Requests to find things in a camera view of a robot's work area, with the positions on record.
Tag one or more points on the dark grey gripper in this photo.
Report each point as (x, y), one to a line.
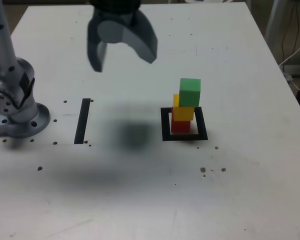
(115, 17)

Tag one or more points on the green cube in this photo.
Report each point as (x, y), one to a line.
(190, 92)

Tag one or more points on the yellow cube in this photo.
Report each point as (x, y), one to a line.
(183, 113)

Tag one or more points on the red cube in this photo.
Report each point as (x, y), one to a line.
(180, 127)

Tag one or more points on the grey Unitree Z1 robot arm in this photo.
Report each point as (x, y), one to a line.
(2, 50)

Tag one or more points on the black tape square outline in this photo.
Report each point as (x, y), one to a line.
(165, 125)

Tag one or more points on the black tape strip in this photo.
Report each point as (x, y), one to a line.
(82, 122)

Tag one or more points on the white frame leg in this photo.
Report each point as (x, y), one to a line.
(272, 20)

